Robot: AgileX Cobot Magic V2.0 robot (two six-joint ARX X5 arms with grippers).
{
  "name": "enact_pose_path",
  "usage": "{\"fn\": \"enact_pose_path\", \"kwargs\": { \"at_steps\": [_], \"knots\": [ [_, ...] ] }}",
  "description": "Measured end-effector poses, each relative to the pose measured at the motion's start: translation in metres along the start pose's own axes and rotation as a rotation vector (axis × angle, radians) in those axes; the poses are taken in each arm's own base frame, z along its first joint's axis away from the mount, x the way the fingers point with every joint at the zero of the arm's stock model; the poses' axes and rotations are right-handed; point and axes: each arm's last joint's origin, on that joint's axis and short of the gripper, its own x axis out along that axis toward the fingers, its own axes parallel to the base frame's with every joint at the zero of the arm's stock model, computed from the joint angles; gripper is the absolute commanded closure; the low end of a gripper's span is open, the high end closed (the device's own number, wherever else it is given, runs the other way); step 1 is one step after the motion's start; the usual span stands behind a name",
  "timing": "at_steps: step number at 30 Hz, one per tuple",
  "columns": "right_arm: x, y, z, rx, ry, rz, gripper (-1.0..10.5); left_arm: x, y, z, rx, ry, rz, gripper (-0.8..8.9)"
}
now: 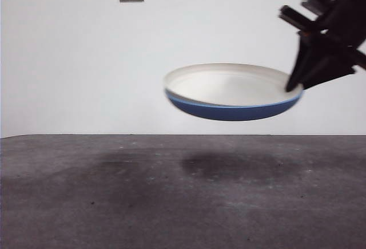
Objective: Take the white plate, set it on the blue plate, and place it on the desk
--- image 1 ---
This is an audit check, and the white round plate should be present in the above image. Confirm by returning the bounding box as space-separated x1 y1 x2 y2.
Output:
163 62 304 107

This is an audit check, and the blue round plate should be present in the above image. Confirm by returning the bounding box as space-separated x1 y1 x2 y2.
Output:
165 88 303 122

